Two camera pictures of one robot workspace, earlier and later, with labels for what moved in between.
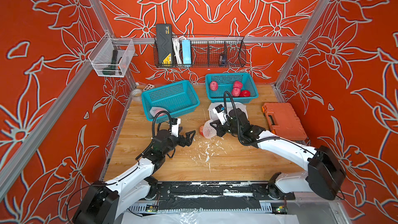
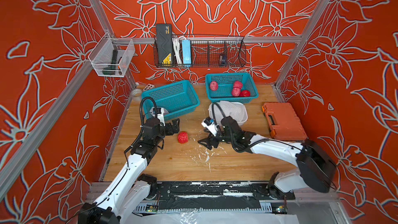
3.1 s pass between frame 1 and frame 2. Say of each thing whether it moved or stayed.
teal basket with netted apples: stayed
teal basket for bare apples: stayed
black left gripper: moved
